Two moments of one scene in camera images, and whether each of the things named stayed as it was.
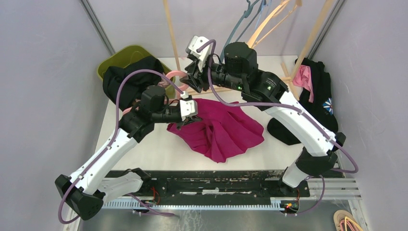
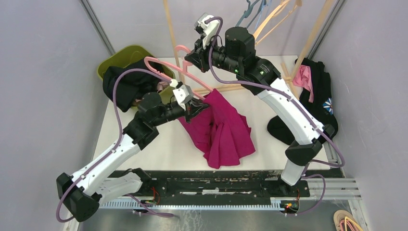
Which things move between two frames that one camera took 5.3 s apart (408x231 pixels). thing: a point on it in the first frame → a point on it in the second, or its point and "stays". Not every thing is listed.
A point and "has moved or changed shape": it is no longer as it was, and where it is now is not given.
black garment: [130, 89] stays
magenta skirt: [223, 131] has moved or changed shape
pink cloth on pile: [303, 79] stays
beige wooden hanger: [299, 3] stays
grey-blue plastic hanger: [246, 14] stays
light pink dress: [163, 83] stays
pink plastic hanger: [168, 77] → [184, 70]
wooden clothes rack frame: [287, 79] stays
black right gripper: [195, 78] → [198, 56]
